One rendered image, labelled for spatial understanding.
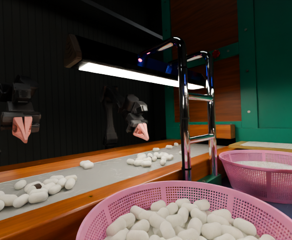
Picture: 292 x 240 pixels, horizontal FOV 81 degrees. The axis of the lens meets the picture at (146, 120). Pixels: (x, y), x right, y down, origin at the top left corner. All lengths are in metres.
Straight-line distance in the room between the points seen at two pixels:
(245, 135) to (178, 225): 0.73
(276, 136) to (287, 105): 0.14
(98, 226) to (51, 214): 0.07
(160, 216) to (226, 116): 0.77
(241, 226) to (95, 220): 0.21
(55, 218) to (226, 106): 0.90
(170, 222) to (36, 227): 0.19
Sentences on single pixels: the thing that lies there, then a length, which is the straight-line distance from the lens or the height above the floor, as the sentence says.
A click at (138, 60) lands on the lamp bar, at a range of 0.55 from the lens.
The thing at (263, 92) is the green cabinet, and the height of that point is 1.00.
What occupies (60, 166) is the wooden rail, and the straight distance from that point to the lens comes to 0.68.
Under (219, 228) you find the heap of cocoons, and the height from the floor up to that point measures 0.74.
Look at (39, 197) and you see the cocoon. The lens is 0.43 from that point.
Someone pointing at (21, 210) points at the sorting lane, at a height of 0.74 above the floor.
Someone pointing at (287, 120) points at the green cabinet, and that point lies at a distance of 0.95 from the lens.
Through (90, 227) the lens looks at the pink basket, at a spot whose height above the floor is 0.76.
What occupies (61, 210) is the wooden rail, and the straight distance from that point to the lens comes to 0.33.
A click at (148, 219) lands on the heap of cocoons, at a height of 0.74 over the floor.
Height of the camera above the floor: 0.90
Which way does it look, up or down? level
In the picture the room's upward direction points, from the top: 2 degrees counter-clockwise
